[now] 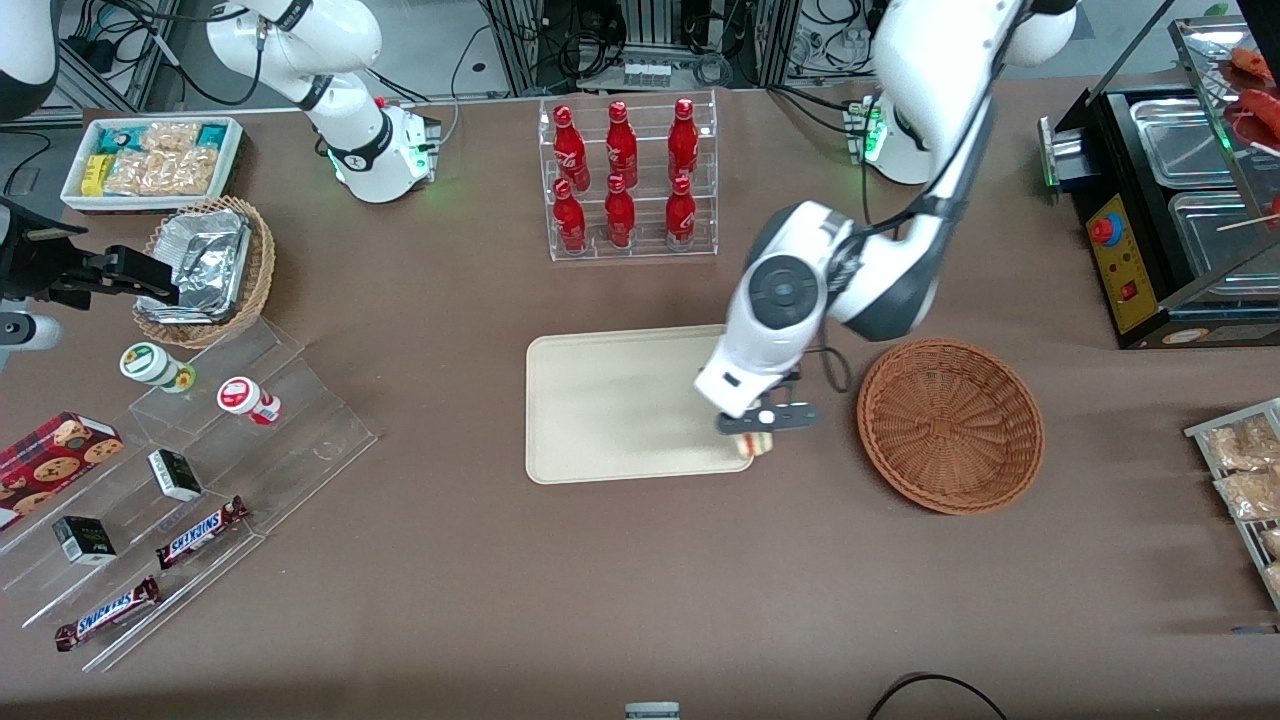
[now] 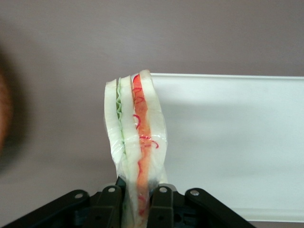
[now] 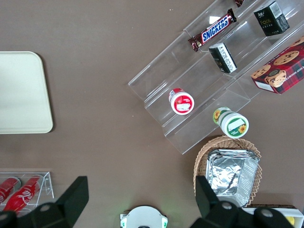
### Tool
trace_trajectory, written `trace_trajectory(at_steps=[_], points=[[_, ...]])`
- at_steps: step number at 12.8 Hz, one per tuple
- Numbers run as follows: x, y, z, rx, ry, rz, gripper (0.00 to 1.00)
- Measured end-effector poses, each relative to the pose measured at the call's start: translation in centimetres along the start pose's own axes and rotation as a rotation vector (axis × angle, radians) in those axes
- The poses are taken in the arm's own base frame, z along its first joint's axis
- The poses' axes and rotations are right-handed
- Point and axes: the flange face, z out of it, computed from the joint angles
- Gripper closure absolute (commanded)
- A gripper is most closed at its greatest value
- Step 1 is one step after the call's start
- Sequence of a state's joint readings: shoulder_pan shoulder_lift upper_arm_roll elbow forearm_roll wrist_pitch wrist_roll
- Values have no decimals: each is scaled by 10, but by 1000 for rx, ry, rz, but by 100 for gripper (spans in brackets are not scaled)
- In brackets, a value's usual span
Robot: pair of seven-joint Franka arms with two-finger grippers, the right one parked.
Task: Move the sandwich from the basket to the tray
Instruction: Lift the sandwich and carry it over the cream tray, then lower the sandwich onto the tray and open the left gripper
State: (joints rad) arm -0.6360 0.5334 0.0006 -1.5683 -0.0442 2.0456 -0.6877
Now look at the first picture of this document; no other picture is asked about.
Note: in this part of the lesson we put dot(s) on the teal snack pack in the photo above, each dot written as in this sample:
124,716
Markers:
212,135
118,140

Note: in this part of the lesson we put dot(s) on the small black box white label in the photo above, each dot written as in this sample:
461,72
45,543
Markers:
176,476

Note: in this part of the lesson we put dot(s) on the red sausage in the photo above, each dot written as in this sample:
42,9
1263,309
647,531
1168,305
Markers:
1255,63
1262,103

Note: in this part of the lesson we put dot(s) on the white rectangular snack tray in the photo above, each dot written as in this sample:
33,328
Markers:
72,200

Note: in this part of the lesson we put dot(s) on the red cola bottle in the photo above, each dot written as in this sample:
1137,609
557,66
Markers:
683,140
620,218
570,222
621,145
570,150
680,218

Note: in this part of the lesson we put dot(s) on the red plaid cookie box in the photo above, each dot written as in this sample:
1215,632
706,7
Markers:
55,462

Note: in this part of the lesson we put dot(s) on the silver aluminium foil tray stack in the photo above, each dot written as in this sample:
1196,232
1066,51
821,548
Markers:
205,260

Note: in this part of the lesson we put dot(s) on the red lid white cup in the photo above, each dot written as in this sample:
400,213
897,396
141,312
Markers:
240,396

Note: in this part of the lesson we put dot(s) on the large clear cracker bag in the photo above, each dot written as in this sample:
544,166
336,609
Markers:
160,172

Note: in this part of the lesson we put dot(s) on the small clear cracker bag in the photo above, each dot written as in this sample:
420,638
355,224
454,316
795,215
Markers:
170,136

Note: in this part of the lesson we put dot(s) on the green lid sunflower cup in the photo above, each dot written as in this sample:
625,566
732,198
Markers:
150,364

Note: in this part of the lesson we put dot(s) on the white power strip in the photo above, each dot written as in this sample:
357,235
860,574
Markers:
646,75

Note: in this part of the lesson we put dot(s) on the clear bag of biscuits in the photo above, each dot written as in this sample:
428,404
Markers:
1250,495
1245,445

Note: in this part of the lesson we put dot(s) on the cream plastic serving tray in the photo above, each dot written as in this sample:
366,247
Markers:
600,405

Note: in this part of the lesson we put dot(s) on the grey metal snack tray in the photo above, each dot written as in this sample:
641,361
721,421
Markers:
1205,432

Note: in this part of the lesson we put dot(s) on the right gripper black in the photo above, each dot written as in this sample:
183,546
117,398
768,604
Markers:
42,268

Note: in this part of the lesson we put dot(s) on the clear acrylic bottle rack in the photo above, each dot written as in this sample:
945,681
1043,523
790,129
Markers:
650,255

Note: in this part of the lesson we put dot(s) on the clear acrylic stepped display stand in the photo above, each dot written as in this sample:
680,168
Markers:
300,450

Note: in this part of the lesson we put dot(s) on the stainless steel food pan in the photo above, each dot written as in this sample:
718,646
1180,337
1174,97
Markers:
1215,245
1185,145

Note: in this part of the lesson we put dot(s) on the brown round wicker basket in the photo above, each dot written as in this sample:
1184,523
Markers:
950,425

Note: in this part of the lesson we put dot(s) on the yellow snack pack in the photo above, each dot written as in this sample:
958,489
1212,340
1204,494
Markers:
95,175

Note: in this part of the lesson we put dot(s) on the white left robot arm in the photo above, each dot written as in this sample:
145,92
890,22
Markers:
900,270

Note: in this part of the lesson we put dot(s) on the small black box Face print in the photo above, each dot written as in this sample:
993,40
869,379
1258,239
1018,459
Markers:
85,541

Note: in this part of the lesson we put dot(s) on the small grey device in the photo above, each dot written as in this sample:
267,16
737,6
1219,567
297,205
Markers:
652,712

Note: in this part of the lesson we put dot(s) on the triangular sandwich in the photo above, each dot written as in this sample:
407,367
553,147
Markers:
757,446

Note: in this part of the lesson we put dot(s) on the light tan wicker basket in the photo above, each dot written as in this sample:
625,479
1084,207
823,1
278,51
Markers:
262,270

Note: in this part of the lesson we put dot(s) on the black hot food warmer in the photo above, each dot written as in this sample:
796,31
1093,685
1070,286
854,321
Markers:
1110,270

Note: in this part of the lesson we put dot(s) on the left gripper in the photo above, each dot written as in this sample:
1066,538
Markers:
791,376

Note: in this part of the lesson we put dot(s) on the Snickers chocolate bar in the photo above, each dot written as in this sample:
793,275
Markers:
200,533
108,614

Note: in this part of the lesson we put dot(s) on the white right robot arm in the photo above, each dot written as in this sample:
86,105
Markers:
355,135

